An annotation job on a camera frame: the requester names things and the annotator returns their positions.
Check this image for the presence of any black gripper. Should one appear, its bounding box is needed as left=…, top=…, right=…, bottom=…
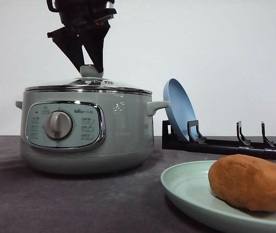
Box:
left=47, top=0, right=117, bottom=72

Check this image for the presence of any glass steamer lid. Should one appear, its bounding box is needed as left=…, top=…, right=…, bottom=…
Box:
left=24, top=64, right=152, bottom=95

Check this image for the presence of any green plate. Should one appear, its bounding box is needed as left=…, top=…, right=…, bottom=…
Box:
left=160, top=160, right=276, bottom=233

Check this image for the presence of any brown potato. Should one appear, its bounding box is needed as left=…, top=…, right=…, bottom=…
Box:
left=208, top=154, right=276, bottom=211

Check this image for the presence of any green electric steamer pot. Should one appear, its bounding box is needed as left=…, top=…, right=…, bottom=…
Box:
left=15, top=85, right=170, bottom=174

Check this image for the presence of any blue plate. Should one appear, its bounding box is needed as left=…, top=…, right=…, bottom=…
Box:
left=163, top=78, right=199, bottom=141

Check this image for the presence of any black dish rack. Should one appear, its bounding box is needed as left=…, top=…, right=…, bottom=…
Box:
left=162, top=120, right=276, bottom=159

